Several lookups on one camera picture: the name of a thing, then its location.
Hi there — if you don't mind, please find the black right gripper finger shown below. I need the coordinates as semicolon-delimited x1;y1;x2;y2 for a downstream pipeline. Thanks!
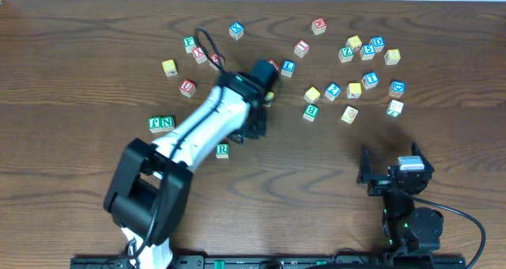
356;146;372;184
411;142;431;167

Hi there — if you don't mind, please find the green B block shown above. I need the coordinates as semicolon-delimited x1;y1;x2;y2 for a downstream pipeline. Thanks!
303;104;319;122

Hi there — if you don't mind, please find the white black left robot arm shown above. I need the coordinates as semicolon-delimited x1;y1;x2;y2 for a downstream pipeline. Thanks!
104;60;279;268

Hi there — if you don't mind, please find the yellow block near centre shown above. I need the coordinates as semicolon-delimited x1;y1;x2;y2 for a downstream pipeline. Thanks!
264;92;274;107

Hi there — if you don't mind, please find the green R block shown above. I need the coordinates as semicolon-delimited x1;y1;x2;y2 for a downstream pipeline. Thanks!
215;143;229;159

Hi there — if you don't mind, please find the yellow snail picture block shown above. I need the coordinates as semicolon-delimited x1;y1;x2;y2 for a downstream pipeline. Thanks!
341;106;358;124

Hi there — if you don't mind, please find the yellow S block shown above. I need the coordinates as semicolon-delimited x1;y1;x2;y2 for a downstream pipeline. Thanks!
304;86;321;104

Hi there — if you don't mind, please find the blue L block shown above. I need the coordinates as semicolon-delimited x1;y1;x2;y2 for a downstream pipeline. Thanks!
281;60;296;78

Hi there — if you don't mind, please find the green 7 block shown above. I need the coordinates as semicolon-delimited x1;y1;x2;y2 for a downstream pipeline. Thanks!
386;100;404;117

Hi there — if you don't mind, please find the red I block left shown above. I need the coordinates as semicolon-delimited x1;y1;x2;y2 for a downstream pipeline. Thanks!
268;59;279;70

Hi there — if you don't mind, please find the red i block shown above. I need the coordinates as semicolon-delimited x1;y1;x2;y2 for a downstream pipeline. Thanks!
268;59;279;70
294;40;310;58

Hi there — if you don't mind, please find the red U block left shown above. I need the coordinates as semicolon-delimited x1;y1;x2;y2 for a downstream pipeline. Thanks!
179;79;197;97

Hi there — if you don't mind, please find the red E block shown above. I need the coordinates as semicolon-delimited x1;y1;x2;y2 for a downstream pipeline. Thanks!
209;53;225;71

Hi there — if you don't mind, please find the blue D block right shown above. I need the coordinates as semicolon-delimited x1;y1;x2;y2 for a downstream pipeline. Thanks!
389;81;406;98

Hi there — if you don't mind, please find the blue d block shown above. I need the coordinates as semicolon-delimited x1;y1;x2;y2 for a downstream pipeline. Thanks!
369;36;385;53
389;81;406;98

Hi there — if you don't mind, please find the blue 2 block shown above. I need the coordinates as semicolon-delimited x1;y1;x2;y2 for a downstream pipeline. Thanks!
324;82;342;101

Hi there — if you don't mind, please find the green N block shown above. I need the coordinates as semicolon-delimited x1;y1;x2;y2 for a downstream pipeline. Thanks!
160;116;175;132

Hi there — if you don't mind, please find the yellow hammer picture block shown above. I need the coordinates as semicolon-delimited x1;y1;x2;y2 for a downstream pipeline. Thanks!
346;82;362;99

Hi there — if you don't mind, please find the red X block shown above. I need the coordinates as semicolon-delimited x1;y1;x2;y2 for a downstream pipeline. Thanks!
191;47;207;64

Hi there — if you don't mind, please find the red I block upper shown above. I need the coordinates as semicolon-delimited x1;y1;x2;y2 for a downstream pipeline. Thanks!
294;40;310;58

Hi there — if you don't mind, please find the blue T block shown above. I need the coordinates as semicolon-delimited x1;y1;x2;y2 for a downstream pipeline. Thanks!
361;72;380;89

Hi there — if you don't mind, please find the blue X block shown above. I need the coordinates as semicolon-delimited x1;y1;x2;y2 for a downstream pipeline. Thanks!
229;22;244;40

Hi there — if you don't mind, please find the green J block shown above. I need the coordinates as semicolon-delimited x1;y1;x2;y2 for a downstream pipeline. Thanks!
148;116;162;133

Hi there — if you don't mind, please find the yellow block far left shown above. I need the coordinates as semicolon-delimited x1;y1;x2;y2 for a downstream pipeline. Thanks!
162;59;177;77

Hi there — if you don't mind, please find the green F block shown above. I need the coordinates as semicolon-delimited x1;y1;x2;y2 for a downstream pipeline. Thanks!
183;36;197;53

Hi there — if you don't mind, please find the green Z block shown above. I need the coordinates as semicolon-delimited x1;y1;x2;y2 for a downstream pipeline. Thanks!
338;47;354;63

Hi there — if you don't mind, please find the yellow 8 block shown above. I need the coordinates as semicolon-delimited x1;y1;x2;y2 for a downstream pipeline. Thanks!
384;49;401;66

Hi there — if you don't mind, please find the red block top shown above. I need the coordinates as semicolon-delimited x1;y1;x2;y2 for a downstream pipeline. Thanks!
312;17;327;35

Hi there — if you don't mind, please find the blue 5 block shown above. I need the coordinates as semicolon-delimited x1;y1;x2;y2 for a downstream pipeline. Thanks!
360;44;376;60

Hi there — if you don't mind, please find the yellow block upper right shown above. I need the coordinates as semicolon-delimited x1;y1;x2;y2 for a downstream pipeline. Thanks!
346;36;362;52

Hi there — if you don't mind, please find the blue D block upper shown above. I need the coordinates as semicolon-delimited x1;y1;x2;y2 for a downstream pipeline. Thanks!
369;36;385;53

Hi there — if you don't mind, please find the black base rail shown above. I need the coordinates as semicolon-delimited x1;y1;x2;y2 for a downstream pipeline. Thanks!
70;254;466;269

